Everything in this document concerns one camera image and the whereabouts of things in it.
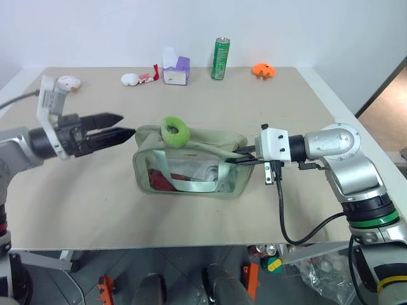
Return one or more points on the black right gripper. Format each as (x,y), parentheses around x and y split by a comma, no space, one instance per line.
(273,166)

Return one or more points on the green pouch with clear window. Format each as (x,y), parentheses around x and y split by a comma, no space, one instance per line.
(206,149)

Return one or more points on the clear plastic bag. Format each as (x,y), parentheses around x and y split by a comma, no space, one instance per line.
(327,276)

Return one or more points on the drink cans under table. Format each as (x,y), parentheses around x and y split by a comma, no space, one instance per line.
(265,250)

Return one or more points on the red item inside pouch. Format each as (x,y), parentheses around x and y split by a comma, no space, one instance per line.
(157,181)

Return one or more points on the white table frame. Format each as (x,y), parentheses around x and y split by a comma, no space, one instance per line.
(41,259)

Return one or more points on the white round plush toy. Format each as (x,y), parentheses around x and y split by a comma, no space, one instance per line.
(129,79)

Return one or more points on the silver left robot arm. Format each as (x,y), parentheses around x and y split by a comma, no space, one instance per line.
(14,147)

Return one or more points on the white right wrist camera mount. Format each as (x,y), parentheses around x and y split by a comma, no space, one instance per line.
(271,144)

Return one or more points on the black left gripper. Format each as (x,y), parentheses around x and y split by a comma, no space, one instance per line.
(70,135)

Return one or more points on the orange plush toy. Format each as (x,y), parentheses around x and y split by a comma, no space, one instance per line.
(262,70)

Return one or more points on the red and white small toy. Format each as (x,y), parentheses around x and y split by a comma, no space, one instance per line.
(155,73)

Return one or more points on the orange clamp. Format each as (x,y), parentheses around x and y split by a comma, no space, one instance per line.
(252,279)
(105,289)

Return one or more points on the white cloth inside pouch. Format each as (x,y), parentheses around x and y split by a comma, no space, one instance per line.
(206,170)

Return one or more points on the green and yellow round object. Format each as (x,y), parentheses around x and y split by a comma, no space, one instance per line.
(271,265)

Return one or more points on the purple tissue box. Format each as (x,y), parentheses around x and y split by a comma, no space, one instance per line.
(179,71)

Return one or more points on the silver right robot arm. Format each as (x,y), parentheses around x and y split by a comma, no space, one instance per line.
(348,159)

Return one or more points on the brown wooden panel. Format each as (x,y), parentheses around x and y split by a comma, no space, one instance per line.
(386,114)

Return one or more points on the white and pink plush toy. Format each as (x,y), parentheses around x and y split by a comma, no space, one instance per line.
(69,82)

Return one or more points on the dark rounded shape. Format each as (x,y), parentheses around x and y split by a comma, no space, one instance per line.
(149,290)
(225,286)

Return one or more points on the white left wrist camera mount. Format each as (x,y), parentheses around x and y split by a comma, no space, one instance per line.
(51,98)

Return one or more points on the green drink can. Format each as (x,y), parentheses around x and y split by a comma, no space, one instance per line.
(220,60)

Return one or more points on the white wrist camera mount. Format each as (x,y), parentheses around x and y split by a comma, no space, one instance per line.
(51,98)
(271,144)

